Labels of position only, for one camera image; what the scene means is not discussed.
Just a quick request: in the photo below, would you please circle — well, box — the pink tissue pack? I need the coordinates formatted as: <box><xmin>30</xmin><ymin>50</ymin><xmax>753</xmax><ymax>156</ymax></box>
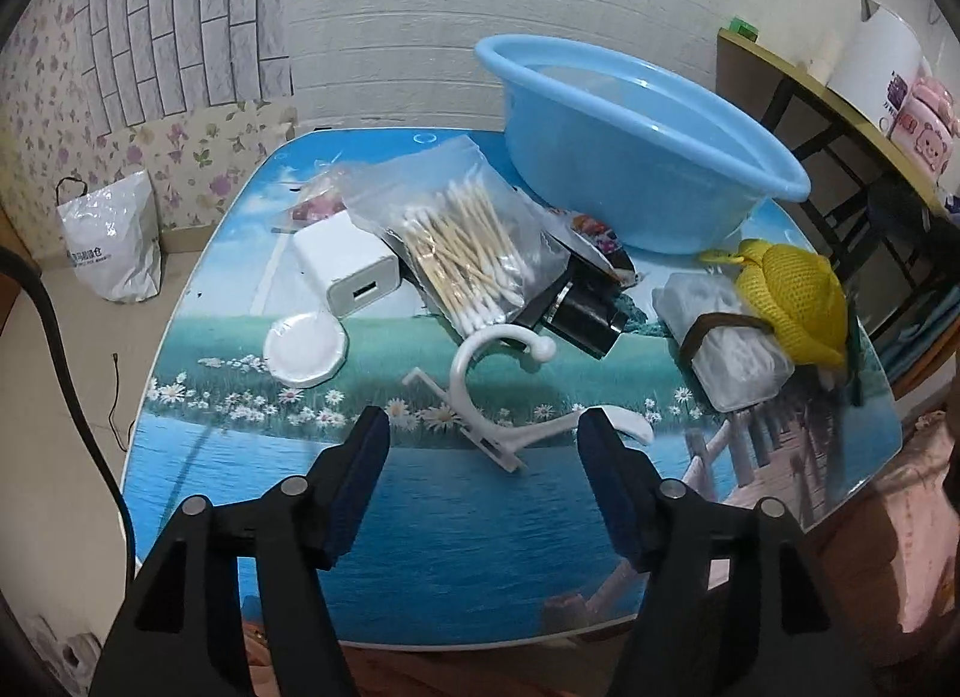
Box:
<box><xmin>885</xmin><ymin>74</ymin><xmax>960</xmax><ymax>177</ymax></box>

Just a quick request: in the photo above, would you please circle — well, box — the white round lid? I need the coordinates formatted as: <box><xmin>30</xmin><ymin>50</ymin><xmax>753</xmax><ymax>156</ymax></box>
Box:
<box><xmin>263</xmin><ymin>312</ymin><xmax>350</xmax><ymax>389</ymax></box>

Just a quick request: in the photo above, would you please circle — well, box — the white plastic hook clip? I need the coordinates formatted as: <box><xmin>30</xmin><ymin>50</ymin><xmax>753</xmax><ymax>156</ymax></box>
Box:
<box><xmin>401</xmin><ymin>328</ymin><xmax>655</xmax><ymax>474</ymax></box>

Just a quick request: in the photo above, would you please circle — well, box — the clear bag of cotton swabs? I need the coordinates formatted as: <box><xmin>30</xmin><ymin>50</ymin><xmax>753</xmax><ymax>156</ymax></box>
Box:
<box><xmin>341</xmin><ymin>137</ymin><xmax>571</xmax><ymax>338</ymax></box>

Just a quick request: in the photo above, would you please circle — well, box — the clear bag with pink packet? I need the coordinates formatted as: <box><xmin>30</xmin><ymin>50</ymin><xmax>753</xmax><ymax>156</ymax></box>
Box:
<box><xmin>289</xmin><ymin>160</ymin><xmax>376</xmax><ymax>225</ymax></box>

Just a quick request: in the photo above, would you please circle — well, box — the landscape printed desktop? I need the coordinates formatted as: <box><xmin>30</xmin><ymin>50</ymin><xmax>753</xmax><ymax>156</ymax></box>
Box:
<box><xmin>120</xmin><ymin>128</ymin><xmax>905</xmax><ymax>649</ymax></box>

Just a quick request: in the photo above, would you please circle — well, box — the black cable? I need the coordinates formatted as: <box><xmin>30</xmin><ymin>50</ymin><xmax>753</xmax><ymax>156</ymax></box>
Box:
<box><xmin>0</xmin><ymin>243</ymin><xmax>137</xmax><ymax>585</ymax></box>

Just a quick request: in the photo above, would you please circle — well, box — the thin dark cord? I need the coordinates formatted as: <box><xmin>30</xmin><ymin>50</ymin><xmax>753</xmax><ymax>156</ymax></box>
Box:
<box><xmin>108</xmin><ymin>354</ymin><xmax>136</xmax><ymax>452</ymax></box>

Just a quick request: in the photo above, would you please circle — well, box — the colourful snack packet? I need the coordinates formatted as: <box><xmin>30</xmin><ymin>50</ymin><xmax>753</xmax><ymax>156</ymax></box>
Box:
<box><xmin>555</xmin><ymin>213</ymin><xmax>638</xmax><ymax>285</ymax></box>

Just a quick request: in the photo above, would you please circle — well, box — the yellow mesh bag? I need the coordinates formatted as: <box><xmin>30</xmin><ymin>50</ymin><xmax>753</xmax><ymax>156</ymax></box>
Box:
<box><xmin>701</xmin><ymin>239</ymin><xmax>848</xmax><ymax>368</ymax></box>

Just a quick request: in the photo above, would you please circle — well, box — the black bottle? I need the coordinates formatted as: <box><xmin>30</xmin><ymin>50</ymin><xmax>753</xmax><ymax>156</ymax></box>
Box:
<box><xmin>525</xmin><ymin>247</ymin><xmax>627</xmax><ymax>359</ymax></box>

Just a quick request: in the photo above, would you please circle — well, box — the white paper roll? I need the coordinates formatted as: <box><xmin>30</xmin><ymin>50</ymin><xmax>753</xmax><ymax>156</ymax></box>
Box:
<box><xmin>825</xmin><ymin>5</ymin><xmax>925</xmax><ymax>131</ymax></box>

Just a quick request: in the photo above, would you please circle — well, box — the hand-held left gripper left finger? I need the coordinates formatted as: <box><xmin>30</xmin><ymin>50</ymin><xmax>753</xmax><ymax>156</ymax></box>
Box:
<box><xmin>90</xmin><ymin>406</ymin><xmax>392</xmax><ymax>697</ymax></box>

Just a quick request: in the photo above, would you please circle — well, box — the pink cloth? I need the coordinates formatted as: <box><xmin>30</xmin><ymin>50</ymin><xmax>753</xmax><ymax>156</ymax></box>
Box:
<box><xmin>817</xmin><ymin>404</ymin><xmax>960</xmax><ymax>668</ymax></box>

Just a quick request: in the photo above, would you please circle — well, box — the wooden side table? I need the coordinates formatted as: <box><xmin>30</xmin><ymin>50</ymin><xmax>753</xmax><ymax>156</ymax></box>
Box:
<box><xmin>716</xmin><ymin>28</ymin><xmax>960</xmax><ymax>293</ymax></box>

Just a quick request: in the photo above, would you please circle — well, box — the light blue plastic basin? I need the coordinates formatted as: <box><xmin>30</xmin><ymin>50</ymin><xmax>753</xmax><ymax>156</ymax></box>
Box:
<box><xmin>475</xmin><ymin>34</ymin><xmax>811</xmax><ymax>255</ymax></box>

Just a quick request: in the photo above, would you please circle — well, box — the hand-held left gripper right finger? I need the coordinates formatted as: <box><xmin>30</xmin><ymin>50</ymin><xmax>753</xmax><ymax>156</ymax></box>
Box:
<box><xmin>577</xmin><ymin>406</ymin><xmax>878</xmax><ymax>697</ymax></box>

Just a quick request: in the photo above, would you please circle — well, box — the white plastic bag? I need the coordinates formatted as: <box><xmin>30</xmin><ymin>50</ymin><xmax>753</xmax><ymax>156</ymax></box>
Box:
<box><xmin>56</xmin><ymin>170</ymin><xmax>164</xmax><ymax>304</ymax></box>

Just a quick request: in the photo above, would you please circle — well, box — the white charger block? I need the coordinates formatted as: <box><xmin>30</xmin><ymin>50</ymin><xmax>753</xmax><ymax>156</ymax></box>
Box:
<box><xmin>292</xmin><ymin>209</ymin><xmax>402</xmax><ymax>314</ymax></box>

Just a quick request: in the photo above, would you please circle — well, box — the teal cloth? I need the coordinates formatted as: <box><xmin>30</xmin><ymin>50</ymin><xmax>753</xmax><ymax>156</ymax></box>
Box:
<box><xmin>877</xmin><ymin>314</ymin><xmax>960</xmax><ymax>392</ymax></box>

